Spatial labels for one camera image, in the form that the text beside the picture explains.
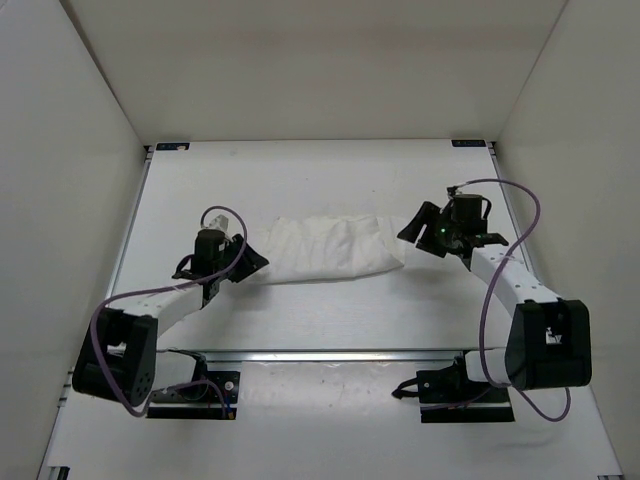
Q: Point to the aluminium table frame rail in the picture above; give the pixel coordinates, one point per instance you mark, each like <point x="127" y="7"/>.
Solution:
<point x="430" y="305"/>

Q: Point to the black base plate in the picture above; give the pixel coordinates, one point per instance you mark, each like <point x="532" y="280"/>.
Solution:
<point x="210" y="390"/>
<point x="446" y="395"/>

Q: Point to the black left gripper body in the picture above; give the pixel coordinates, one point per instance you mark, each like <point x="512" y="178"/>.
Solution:
<point x="233" y="246"/>

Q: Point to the white pleated skirt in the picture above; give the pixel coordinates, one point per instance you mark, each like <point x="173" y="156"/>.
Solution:
<point x="328" y="248"/>

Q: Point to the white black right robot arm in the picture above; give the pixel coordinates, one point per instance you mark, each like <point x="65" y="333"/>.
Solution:
<point x="549" y="344"/>

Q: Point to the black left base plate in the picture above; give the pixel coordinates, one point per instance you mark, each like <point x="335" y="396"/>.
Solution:
<point x="210" y="390"/>

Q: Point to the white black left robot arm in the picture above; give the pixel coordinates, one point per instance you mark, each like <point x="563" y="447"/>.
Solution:
<point x="120" y="359"/>

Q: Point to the blue corner label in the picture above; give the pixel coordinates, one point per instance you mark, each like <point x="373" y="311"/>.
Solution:
<point x="172" y="146"/>
<point x="468" y="143"/>

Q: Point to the blue right corner label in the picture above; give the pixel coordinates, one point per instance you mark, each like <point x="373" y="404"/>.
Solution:
<point x="468" y="143"/>

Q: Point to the blue left corner label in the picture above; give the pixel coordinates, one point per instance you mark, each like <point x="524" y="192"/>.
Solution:
<point x="172" y="146"/>

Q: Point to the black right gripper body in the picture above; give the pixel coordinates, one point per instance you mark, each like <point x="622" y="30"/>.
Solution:
<point x="450" y="228"/>

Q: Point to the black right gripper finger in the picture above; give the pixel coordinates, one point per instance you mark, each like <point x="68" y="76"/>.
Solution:
<point x="435" y="238"/>
<point x="427" y="213"/>

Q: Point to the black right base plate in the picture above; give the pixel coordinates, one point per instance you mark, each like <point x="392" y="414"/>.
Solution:
<point x="446" y="395"/>

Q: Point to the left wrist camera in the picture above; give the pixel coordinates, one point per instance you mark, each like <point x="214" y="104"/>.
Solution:
<point x="219" y="223"/>

